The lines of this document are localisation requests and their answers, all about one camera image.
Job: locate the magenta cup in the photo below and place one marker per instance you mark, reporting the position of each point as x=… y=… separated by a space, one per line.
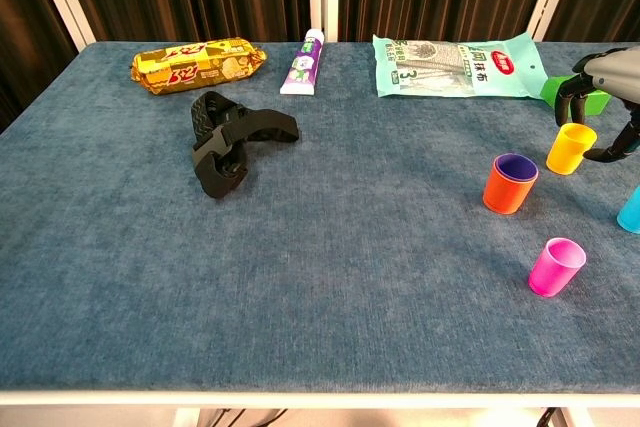
x=552 y=272

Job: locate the blue table cloth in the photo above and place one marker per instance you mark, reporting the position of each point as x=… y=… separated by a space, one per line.
x=320 y=272

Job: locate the purple white toothpaste tube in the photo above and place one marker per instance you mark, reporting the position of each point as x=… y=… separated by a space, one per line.
x=302 y=67

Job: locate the yellow cup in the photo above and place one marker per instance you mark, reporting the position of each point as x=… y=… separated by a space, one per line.
x=567 y=152

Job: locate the yellow biscuit package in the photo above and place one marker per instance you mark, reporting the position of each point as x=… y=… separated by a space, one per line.
x=195 y=67

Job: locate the purple cup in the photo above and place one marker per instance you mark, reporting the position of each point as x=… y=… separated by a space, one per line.
x=516 y=167

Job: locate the green toy building block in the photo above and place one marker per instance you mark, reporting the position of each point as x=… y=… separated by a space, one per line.
x=551 y=88

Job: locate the teal dishcloth package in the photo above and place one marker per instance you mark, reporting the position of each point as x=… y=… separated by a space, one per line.
x=450 y=69

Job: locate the large orange cup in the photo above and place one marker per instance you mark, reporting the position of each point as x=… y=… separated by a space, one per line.
x=502 y=194

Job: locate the cyan cup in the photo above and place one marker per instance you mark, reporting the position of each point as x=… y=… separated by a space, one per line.
x=631 y=214

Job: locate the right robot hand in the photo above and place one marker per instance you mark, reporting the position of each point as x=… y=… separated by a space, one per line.
x=617 y=72

